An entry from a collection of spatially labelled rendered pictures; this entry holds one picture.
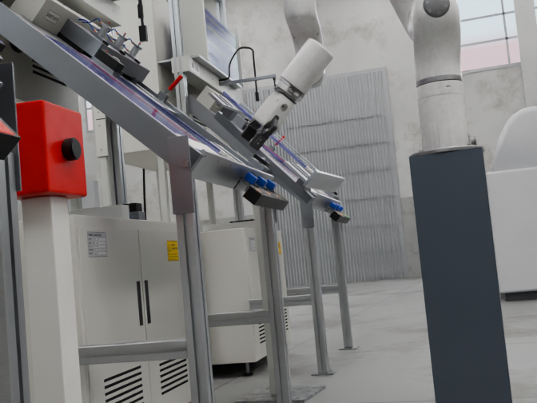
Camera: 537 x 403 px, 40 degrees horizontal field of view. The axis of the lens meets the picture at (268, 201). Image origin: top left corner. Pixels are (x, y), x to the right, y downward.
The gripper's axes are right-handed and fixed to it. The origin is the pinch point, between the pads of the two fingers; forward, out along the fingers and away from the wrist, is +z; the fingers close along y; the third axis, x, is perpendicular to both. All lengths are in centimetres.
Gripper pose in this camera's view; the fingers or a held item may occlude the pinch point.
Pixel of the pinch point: (250, 140)
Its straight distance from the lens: 202.7
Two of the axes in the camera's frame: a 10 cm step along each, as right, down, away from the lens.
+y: -2.8, -3.4, 9.0
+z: -6.1, 7.9, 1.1
